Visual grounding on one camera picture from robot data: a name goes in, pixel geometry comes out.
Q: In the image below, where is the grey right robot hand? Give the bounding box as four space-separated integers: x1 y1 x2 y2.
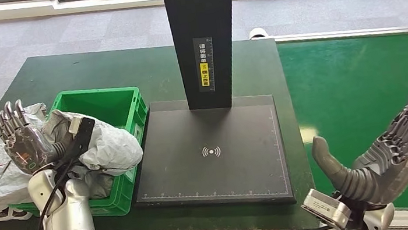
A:
305 84 408 214

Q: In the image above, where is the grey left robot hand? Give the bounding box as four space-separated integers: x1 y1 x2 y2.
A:
0 94 69 179

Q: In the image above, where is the grey poly parcel red stain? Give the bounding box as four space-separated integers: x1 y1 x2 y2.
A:
0 149 118 211

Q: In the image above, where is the grey poly parcel brown stain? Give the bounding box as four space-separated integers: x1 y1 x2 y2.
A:
38 100 146 185

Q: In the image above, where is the green conveyor belt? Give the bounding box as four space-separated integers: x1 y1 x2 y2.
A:
275 20 408 230

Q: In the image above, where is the black inbound scanner machine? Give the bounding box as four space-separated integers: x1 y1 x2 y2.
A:
110 0 297 222

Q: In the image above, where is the dark green table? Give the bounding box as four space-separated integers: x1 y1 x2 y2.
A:
0 23 328 230

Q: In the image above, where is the green plastic crate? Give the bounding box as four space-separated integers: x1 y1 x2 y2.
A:
0 81 161 230

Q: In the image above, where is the black yellow label sticker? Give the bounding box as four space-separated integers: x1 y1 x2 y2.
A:
192 36 220 94

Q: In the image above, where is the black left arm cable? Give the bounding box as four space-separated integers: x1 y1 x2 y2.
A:
27 157 82 230

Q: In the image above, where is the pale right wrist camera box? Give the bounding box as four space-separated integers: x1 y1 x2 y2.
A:
299 184 355 230

